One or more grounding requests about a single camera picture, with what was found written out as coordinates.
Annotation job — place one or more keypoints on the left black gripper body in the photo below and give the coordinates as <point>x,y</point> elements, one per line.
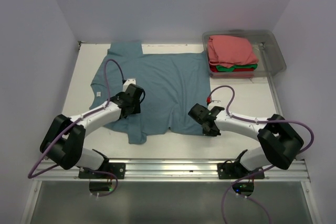
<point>136,108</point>

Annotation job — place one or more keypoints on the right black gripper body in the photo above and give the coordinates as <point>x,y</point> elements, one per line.
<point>212,132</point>

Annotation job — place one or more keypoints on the blue t-shirt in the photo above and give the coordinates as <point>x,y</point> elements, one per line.
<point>173,83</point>

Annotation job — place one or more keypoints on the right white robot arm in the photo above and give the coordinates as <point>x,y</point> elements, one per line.
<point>279,142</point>

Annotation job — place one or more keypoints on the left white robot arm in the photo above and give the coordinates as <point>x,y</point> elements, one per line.
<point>64,140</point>

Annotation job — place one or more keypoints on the folded red t-shirt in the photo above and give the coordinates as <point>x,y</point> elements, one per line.
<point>236,71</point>

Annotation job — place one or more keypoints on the folded green t-shirt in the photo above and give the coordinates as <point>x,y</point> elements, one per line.
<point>233,67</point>

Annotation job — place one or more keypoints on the folded pink t-shirt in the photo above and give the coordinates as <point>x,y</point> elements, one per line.
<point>228,51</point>

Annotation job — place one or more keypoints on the clear plastic bin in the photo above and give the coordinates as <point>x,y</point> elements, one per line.
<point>271,61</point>

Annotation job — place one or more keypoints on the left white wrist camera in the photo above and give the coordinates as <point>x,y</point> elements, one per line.
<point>128,82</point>

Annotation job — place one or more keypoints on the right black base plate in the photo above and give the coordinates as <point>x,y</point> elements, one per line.
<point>229,170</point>

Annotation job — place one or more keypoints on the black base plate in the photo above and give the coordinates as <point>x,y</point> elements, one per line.
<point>229,170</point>
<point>117,169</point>

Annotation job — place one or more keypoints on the aluminium mounting rail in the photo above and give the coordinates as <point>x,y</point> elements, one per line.
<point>198,170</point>

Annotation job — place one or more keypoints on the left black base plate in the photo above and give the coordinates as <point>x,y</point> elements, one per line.
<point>117,169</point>

